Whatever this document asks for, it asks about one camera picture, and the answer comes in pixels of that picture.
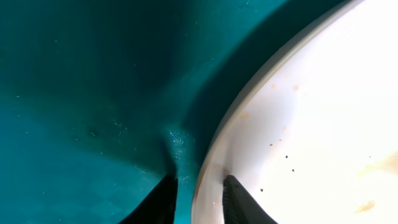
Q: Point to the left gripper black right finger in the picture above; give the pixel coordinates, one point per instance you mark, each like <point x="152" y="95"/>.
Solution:
<point x="239" y="207"/>

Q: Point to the teal plastic tray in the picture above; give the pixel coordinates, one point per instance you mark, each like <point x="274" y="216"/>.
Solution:
<point x="99" y="98"/>

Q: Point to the white plate with red stain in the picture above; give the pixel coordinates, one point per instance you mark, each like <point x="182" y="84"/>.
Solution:
<point x="312" y="137"/>

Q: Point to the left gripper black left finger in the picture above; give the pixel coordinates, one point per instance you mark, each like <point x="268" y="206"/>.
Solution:
<point x="158" y="207"/>

